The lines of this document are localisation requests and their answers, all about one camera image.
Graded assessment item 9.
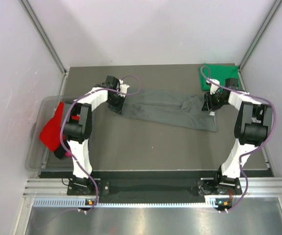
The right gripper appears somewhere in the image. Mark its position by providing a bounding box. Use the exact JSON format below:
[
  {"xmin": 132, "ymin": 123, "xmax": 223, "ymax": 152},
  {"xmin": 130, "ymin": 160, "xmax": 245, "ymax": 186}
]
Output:
[{"xmin": 202, "ymin": 90, "xmax": 228, "ymax": 112}]

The grey t shirt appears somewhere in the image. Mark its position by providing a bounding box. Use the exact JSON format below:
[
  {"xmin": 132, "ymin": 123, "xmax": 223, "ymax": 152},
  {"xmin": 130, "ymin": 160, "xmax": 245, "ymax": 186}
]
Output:
[{"xmin": 108, "ymin": 89, "xmax": 218, "ymax": 132}]

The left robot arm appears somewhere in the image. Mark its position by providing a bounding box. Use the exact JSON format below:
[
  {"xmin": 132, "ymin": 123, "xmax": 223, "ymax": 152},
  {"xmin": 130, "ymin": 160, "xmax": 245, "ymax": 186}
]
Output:
[{"xmin": 60, "ymin": 76, "xmax": 129, "ymax": 194}]

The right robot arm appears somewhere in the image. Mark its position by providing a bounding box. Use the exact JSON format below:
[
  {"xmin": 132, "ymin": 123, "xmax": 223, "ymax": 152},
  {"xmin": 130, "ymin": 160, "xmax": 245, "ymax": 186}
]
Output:
[{"xmin": 202, "ymin": 78, "xmax": 273, "ymax": 194}]

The folded green t shirt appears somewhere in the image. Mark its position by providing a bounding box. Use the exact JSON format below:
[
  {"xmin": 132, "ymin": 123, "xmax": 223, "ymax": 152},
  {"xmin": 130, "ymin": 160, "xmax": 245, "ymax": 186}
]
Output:
[{"xmin": 198, "ymin": 64, "xmax": 241, "ymax": 92}]

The red t shirt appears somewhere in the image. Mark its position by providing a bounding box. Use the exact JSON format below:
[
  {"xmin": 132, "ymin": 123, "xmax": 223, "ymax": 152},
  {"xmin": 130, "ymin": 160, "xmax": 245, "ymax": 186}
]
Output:
[{"xmin": 39, "ymin": 102, "xmax": 64, "ymax": 152}]

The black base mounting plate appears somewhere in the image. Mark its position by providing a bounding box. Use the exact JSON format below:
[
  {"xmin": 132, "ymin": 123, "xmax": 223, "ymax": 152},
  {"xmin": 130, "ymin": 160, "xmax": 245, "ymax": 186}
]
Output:
[{"xmin": 67, "ymin": 170, "xmax": 242, "ymax": 196}]

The clear plastic bin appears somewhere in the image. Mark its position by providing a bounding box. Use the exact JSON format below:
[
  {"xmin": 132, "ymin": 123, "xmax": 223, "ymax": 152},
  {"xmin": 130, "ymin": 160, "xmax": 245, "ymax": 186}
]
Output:
[{"xmin": 25, "ymin": 95, "xmax": 77, "ymax": 172}]

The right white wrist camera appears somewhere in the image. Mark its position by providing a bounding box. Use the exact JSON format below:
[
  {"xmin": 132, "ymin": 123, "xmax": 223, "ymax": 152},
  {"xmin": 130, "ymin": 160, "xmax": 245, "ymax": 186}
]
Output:
[{"xmin": 206, "ymin": 78, "xmax": 220, "ymax": 95}]

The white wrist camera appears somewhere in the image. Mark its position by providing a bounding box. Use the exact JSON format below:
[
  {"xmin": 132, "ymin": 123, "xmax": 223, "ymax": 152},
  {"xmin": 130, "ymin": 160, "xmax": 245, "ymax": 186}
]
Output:
[
  {"xmin": 118, "ymin": 79, "xmax": 129, "ymax": 97},
  {"xmin": 206, "ymin": 78, "xmax": 220, "ymax": 95}
]

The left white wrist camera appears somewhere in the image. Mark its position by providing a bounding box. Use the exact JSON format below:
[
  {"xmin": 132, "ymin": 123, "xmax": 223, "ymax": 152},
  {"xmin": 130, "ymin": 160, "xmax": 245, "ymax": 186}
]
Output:
[{"xmin": 118, "ymin": 79, "xmax": 129, "ymax": 97}]

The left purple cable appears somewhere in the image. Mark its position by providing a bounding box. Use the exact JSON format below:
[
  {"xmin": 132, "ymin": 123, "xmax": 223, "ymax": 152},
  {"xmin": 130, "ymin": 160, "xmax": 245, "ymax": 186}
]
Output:
[{"xmin": 59, "ymin": 74, "xmax": 142, "ymax": 213}]

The purple cable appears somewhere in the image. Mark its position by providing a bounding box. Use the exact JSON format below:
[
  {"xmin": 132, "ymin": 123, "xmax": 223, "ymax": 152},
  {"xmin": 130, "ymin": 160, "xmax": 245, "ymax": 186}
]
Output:
[
  {"xmin": 201, "ymin": 65, "xmax": 278, "ymax": 213},
  {"xmin": 59, "ymin": 74, "xmax": 142, "ymax": 213}
]

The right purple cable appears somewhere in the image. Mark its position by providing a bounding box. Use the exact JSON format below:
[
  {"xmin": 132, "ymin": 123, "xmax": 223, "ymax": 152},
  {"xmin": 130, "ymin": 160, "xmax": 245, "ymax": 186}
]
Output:
[{"xmin": 201, "ymin": 65, "xmax": 278, "ymax": 213}]

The aluminium front rail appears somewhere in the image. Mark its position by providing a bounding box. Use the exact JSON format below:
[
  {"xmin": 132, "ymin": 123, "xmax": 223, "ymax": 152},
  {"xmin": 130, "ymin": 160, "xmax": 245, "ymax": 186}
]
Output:
[{"xmin": 23, "ymin": 177, "xmax": 282, "ymax": 198}]

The slotted cable duct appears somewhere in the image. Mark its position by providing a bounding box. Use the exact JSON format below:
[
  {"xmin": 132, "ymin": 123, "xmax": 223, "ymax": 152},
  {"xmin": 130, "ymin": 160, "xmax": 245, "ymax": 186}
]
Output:
[{"xmin": 33, "ymin": 198, "xmax": 229, "ymax": 208}]

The left aluminium frame post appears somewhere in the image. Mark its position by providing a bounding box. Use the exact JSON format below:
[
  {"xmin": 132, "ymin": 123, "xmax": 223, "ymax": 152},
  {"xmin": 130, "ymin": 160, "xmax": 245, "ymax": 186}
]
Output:
[{"xmin": 19, "ymin": 0, "xmax": 67, "ymax": 74}]

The aluminium frame post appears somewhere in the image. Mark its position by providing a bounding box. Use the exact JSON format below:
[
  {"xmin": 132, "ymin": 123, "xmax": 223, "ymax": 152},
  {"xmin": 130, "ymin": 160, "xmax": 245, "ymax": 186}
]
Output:
[
  {"xmin": 19, "ymin": 0, "xmax": 67, "ymax": 74},
  {"xmin": 238, "ymin": 0, "xmax": 282, "ymax": 71}
]

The right aluminium frame post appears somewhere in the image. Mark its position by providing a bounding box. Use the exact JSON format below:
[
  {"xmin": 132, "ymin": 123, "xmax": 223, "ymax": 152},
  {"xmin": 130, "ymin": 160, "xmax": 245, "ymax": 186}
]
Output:
[{"xmin": 238, "ymin": 0, "xmax": 282, "ymax": 71}]

